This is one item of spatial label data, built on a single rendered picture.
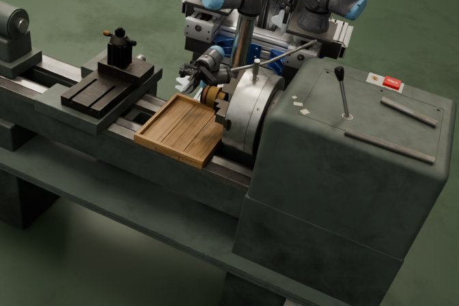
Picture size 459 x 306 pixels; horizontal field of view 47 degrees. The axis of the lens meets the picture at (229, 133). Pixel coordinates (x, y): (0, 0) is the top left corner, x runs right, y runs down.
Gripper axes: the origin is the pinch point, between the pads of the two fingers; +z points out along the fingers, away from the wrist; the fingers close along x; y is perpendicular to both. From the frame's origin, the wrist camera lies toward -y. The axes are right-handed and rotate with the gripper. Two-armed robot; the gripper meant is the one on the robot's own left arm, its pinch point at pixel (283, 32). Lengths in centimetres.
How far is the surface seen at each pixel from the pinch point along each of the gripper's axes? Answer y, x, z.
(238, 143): 2.1, 13.1, 40.6
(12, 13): 112, 4, 27
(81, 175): 69, 3, 88
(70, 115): 69, 18, 54
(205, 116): 26, -16, 48
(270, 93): -3.5, 10.1, 19.8
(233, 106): 6.6, 15.1, 27.2
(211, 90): 20.1, 2.7, 28.9
